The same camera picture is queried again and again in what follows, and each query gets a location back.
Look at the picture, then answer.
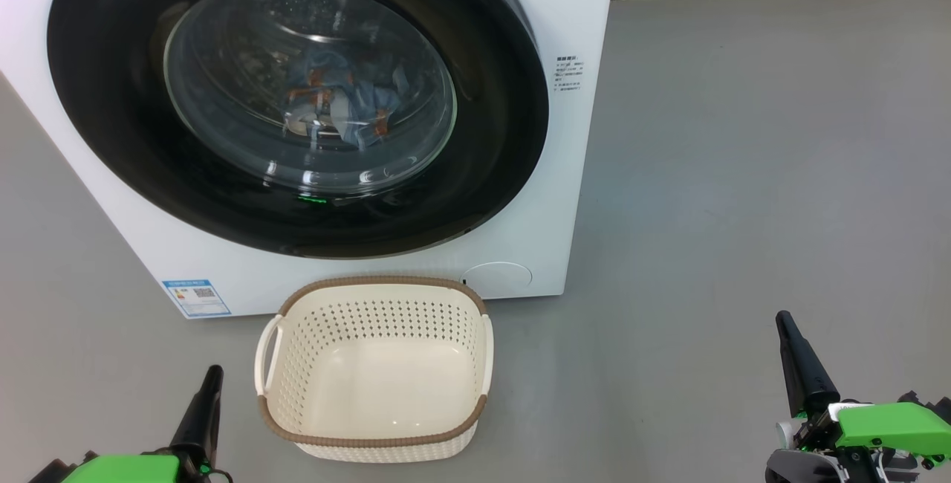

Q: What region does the black round glass washer door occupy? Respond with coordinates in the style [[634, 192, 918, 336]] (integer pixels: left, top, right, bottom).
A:
[[46, 0, 551, 259]]

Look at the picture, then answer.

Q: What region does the blue bear print garment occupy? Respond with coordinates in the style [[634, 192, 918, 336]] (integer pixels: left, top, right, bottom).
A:
[[282, 52, 421, 153]]

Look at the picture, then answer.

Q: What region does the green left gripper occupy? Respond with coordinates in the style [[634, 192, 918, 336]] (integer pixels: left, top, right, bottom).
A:
[[30, 365, 231, 483]]

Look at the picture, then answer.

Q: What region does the cream perforated laundry basket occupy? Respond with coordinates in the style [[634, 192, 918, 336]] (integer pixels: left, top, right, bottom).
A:
[[254, 275, 495, 463]]

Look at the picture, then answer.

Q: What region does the white washing machine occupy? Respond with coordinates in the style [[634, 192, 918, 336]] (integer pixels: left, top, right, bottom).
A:
[[0, 0, 619, 320]]

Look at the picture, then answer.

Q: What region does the blue energy label sticker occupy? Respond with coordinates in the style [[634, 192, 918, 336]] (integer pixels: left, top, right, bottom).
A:
[[162, 279, 232, 318]]

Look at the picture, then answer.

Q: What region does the printed text label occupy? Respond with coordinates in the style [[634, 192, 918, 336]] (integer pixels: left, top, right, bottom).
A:
[[554, 56, 585, 91]]

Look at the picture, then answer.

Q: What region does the steel washer drum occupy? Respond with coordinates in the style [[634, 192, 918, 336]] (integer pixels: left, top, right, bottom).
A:
[[165, 0, 458, 194]]

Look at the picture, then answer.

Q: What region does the round white filter cover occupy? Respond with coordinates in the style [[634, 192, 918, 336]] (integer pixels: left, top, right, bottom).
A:
[[461, 262, 533, 298]]

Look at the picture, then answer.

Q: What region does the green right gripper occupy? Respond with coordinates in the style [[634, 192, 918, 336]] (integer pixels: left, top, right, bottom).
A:
[[765, 311, 951, 483]]

